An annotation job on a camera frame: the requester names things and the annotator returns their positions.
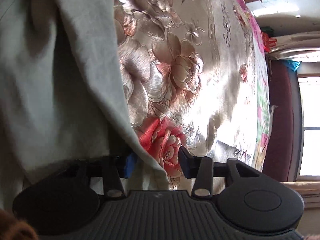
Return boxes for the olive green pants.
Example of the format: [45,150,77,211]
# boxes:
[1,0,169,210]

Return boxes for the maroon upholstered bench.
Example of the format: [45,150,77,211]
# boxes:
[263,61,302,182]

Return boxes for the floral satin bedspread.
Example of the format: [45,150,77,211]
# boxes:
[114,0,270,190]

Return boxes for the bright window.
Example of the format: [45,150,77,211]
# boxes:
[298,77,320,177]

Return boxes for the red gift bag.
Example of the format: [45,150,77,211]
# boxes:
[262,32,277,53]

